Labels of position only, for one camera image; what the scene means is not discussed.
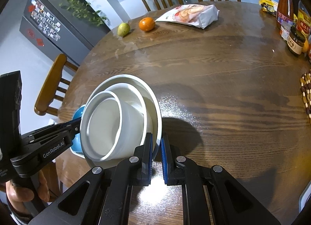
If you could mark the yellow snack packet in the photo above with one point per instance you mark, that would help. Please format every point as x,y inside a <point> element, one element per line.
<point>269,6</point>

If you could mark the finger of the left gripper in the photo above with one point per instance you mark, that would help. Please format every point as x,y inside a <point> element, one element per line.
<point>72,126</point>
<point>32,145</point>

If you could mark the yellow cap oil bottle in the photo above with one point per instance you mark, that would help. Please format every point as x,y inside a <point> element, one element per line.
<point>303,20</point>

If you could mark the grey refrigerator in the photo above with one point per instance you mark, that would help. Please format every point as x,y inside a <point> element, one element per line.
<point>54,30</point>

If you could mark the brown sauce jar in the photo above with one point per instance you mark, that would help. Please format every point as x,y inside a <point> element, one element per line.
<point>295,41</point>

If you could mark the wooden chair left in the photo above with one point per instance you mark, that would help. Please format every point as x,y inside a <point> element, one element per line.
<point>51,85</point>

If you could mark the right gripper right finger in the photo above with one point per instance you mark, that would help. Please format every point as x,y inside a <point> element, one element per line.
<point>210,195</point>

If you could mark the teal blue dish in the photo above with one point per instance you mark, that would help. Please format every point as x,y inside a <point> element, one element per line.
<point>76,148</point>

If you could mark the white snack bag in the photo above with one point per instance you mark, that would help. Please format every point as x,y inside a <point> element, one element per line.
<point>200,16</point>

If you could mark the orange tangerine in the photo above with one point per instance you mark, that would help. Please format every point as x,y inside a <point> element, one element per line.
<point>147,24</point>

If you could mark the medium white bowl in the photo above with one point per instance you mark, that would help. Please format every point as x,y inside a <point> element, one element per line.
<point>133,97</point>

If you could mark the small orange fruit right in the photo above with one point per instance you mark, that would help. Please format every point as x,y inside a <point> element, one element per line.
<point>305,47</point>

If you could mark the white ramekin cup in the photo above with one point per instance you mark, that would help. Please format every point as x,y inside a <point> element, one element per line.
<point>111,128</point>

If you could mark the green pear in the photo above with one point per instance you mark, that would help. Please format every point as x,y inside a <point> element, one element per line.
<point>123,29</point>

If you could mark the wooden bead trivet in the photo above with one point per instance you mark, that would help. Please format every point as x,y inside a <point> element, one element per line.
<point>305,88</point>

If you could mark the large white bowl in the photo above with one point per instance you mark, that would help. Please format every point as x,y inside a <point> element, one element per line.
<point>150,100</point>

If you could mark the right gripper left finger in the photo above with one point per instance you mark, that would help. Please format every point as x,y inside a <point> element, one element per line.
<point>102,196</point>

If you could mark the left hand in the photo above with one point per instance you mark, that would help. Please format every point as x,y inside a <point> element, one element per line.
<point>17,194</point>

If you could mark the red sauce bottle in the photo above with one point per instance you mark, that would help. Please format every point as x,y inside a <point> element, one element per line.
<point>285,12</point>

